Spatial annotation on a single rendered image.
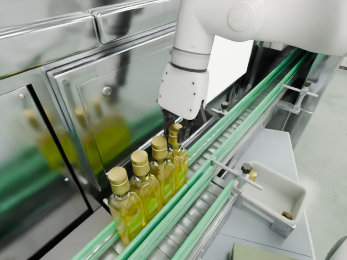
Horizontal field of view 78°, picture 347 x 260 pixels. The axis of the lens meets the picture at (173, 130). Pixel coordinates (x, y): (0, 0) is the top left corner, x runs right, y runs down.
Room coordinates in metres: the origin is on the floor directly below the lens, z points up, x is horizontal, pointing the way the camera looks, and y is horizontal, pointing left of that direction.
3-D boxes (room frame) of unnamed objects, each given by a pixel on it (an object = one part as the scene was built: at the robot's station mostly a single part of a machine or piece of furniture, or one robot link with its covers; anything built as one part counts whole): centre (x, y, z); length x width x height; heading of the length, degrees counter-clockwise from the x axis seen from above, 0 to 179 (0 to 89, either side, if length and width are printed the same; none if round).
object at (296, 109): (0.90, -0.60, 0.90); 0.17 x 0.05 x 0.22; 50
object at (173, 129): (0.38, -0.01, 1.14); 0.04 x 0.04 x 0.04
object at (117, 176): (0.25, 0.11, 1.14); 0.04 x 0.04 x 0.04
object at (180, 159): (0.38, 0.00, 0.99); 0.06 x 0.06 x 0.21; 50
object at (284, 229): (0.45, -0.32, 0.79); 0.27 x 0.17 x 0.08; 50
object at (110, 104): (0.68, -0.08, 1.15); 0.90 x 0.03 x 0.34; 140
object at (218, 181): (0.42, -0.17, 0.85); 0.09 x 0.04 x 0.07; 50
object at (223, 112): (0.72, -0.19, 0.94); 0.07 x 0.04 x 0.13; 50
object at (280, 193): (0.43, -0.34, 0.80); 0.22 x 0.17 x 0.09; 50
